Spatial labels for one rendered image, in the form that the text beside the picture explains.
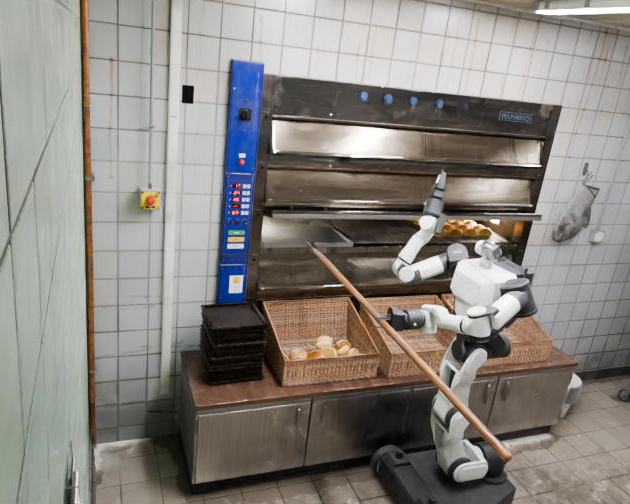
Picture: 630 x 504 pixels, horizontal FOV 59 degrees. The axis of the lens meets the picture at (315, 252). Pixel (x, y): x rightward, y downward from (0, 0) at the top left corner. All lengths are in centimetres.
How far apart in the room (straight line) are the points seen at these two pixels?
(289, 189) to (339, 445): 144
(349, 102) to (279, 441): 184
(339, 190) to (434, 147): 63
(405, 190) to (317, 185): 56
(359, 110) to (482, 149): 87
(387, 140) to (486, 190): 80
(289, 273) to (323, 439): 93
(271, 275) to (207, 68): 117
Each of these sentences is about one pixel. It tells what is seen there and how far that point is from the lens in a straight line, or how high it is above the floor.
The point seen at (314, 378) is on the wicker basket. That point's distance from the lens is 302.
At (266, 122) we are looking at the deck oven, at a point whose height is 186.
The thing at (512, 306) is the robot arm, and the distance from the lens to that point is 242.
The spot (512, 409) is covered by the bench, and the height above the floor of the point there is 28.
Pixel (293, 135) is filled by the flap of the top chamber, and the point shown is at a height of 181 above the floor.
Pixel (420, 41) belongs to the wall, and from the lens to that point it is 325.
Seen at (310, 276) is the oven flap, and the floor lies 100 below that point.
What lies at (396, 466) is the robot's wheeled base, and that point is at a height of 20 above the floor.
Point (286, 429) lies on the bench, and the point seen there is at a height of 37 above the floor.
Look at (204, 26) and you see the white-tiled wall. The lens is 285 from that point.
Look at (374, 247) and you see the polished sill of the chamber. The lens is 337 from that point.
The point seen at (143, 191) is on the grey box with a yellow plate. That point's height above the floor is 150.
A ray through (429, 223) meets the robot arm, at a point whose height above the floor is 153.
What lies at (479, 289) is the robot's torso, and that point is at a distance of 258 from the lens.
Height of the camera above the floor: 221
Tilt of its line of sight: 19 degrees down
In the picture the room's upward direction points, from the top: 7 degrees clockwise
